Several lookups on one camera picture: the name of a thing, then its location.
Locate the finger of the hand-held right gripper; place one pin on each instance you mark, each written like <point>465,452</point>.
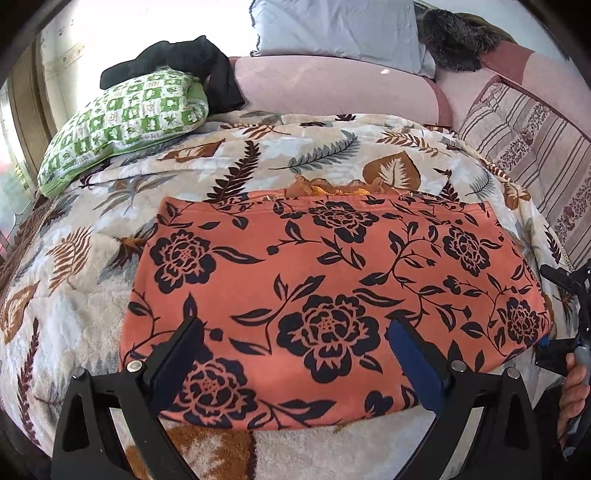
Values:
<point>559,277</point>
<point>551,356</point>

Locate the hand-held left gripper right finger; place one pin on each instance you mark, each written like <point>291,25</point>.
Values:
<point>415,364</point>

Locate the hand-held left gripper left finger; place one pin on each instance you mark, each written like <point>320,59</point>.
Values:
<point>178,364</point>

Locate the orange black-floral garment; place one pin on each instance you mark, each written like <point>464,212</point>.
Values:
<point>332,286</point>

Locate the person's right hand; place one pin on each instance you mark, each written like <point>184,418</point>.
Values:
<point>570,392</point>

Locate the striped floral cushion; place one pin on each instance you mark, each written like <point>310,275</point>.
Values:
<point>535,157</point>

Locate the leaf-print blanket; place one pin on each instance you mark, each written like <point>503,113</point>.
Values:
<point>74,277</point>

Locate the pink sofa backrest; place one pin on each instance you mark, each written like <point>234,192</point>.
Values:
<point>549,78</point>

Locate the green patterned pillow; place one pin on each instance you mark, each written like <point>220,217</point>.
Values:
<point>124,120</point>

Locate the dark furry cushion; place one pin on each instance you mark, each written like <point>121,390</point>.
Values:
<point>457,39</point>

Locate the pink bolster cushion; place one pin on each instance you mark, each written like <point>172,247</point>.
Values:
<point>332,87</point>

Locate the black cloth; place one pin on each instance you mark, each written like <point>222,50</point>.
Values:
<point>184,57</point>

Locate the grey pillow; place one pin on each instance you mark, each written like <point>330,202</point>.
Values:
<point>341,30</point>

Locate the wooden window frame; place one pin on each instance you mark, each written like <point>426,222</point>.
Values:
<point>25,115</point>

